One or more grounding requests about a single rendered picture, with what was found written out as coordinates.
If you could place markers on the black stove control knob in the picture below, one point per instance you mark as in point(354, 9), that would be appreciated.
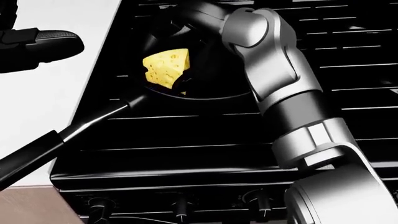
point(180, 207)
point(260, 204)
point(99, 210)

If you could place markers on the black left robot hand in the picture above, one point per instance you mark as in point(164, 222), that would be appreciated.
point(46, 45)

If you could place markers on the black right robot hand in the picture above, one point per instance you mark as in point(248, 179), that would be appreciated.
point(199, 35)

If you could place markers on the yellow cheese wedge with holes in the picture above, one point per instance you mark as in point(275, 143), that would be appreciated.
point(166, 67)

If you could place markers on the black gas stove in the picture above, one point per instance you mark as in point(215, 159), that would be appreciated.
point(217, 140)

